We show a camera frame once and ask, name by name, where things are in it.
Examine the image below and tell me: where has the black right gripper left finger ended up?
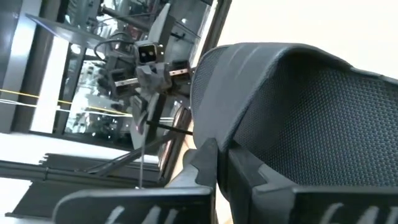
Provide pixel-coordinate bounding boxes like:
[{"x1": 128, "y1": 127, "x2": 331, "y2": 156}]
[{"x1": 52, "y1": 138, "x2": 218, "y2": 224}]

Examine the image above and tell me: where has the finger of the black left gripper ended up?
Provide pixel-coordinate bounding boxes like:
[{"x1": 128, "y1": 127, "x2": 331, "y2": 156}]
[
  {"x1": 130, "y1": 63, "x2": 155, "y2": 150},
  {"x1": 148, "y1": 63, "x2": 172, "y2": 141}
]

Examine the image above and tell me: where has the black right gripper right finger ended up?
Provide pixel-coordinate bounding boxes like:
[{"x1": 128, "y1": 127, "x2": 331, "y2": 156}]
[{"x1": 228, "y1": 146, "x2": 398, "y2": 224}]

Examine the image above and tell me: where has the black rubber slide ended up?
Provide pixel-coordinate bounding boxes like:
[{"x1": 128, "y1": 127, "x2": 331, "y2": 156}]
[{"x1": 189, "y1": 42, "x2": 398, "y2": 203}]

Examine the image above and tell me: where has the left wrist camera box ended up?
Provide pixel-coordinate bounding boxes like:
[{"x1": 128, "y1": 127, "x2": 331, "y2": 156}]
[{"x1": 134, "y1": 42, "x2": 165, "y2": 65}]

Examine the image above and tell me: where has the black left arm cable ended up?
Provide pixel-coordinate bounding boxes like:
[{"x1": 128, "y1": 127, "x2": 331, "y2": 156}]
[{"x1": 93, "y1": 30, "x2": 136, "y2": 62}]

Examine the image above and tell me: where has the black metal frame shelf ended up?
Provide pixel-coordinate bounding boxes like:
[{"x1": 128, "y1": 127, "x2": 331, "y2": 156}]
[{"x1": 83, "y1": 119, "x2": 193, "y2": 187}]

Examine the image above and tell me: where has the black aluminium table frame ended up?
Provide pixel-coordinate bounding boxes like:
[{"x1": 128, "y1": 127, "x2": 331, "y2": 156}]
[{"x1": 0, "y1": 152, "x2": 165, "y2": 218}]

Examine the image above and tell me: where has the yellow floor cable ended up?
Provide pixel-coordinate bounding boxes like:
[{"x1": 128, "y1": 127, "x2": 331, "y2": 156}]
[{"x1": 0, "y1": 88, "x2": 133, "y2": 118}]

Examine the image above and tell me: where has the white floor cable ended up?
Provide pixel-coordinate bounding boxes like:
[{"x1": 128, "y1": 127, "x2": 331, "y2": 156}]
[{"x1": 0, "y1": 98, "x2": 175, "y2": 122}]

